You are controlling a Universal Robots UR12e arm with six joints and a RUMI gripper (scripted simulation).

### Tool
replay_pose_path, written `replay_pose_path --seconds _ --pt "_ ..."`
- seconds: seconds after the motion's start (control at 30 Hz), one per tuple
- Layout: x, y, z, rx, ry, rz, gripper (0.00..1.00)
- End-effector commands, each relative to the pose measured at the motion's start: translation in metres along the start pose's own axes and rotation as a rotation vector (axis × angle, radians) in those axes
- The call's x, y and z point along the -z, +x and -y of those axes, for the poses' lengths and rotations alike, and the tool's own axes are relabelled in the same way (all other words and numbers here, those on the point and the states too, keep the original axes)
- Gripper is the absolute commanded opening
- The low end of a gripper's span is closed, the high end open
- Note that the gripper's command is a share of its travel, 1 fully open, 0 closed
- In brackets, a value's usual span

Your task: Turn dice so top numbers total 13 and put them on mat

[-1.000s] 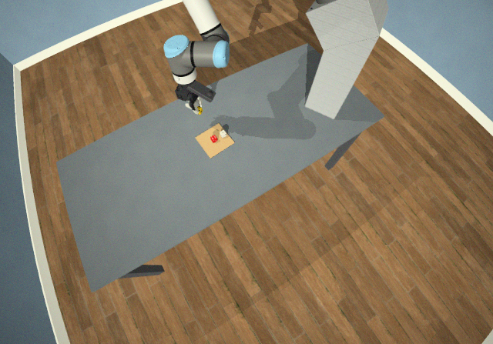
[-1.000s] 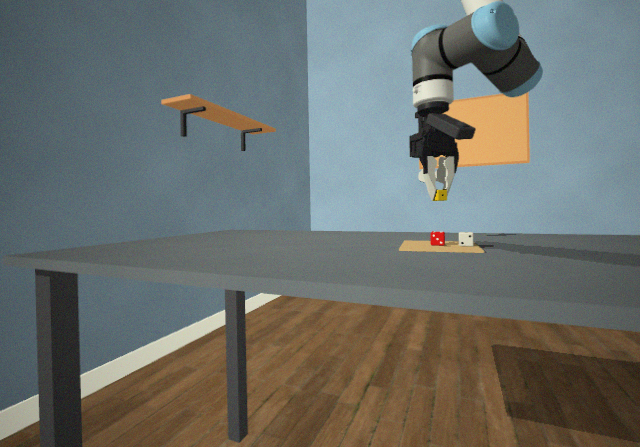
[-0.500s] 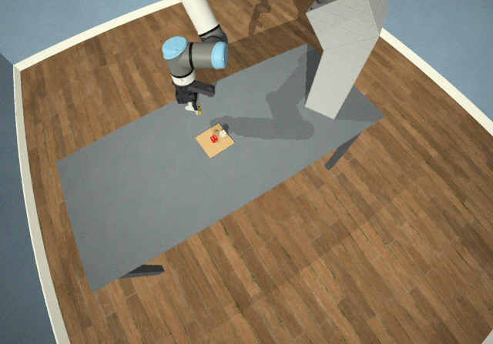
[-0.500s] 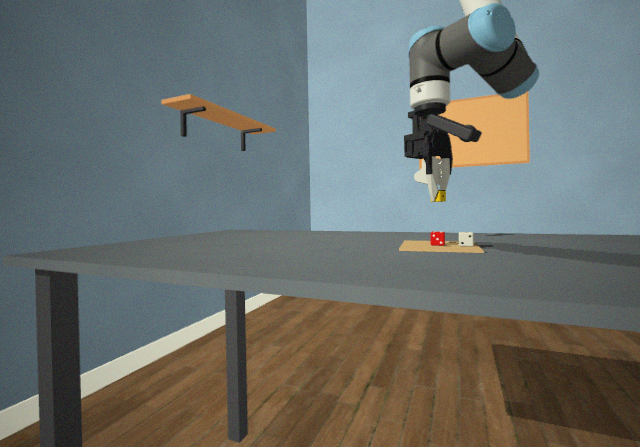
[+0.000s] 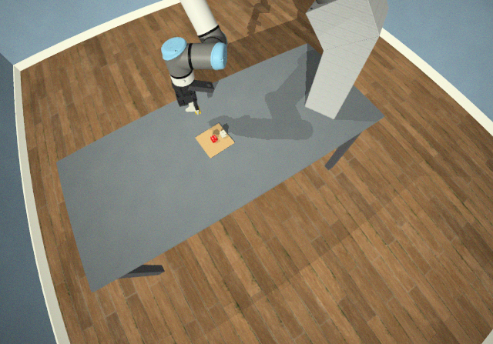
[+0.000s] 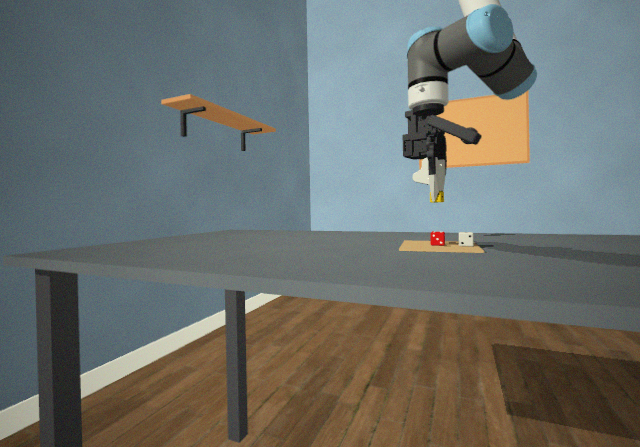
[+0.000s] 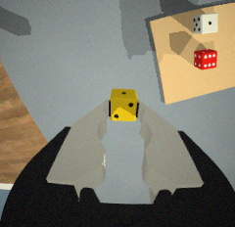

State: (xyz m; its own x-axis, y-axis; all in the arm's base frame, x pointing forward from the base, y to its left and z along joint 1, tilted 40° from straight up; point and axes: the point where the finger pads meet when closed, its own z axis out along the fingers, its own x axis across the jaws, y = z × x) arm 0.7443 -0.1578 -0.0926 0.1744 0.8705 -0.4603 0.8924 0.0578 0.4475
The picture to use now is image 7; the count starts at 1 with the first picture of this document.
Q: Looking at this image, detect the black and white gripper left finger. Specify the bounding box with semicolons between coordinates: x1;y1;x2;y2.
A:
0;100;111;227

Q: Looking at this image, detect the red die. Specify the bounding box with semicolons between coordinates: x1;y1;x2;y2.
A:
194;49;217;69

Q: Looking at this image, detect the yellow die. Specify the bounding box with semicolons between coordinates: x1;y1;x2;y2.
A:
110;89;138;121

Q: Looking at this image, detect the tan flat mat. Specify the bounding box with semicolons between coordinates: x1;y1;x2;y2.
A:
150;3;235;104

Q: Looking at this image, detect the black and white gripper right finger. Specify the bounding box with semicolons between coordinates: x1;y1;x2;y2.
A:
136;101;235;227

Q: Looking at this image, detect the white die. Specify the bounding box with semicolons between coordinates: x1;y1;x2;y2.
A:
193;13;217;34

